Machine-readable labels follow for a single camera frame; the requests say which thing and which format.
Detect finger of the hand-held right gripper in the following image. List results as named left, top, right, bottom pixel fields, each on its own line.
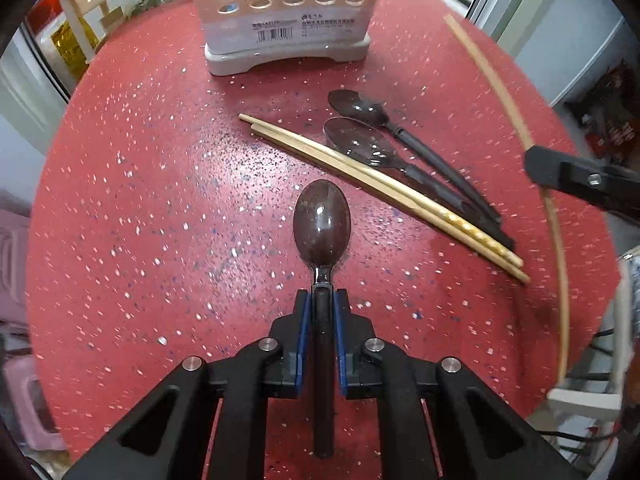
left=524, top=145, right=640, bottom=211

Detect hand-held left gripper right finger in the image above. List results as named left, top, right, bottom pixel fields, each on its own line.
left=336, top=290, right=583, bottom=480

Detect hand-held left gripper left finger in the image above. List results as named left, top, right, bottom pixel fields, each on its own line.
left=62, top=290, right=308, bottom=480

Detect dark plastic spoon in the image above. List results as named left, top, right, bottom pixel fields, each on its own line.
left=293, top=180, right=351, bottom=460
left=324, top=117, right=516, bottom=253
left=328, top=89, right=502, bottom=226

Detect brown wooden chopstick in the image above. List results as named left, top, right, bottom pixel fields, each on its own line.
left=444, top=14, right=572, bottom=383

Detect pile of red bags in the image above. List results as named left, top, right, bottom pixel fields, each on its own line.
left=580, top=60, right=640, bottom=161

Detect pink plastic stool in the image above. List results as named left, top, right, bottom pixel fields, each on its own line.
left=0, top=355, right=66, bottom=453

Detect gold foil bag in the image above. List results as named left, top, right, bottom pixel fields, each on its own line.
left=50, top=30, right=87, bottom=78

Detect beige flower-cutout chair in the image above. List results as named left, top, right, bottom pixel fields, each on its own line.
left=59, top=0, right=187, bottom=63

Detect red plastic basin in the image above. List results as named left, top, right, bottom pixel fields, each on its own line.
left=27, top=5, right=57, bottom=36

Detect white plastic frame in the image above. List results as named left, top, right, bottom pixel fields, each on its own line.
left=546, top=250, right=640, bottom=421

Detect black cable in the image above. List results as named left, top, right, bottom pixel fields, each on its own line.
left=540, top=427, right=626, bottom=456

